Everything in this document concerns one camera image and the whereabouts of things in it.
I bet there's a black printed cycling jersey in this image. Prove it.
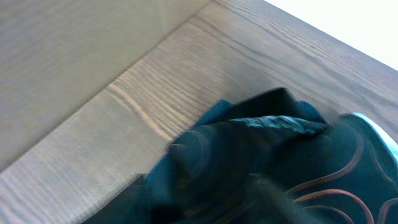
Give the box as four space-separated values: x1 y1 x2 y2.
223 88 397 223

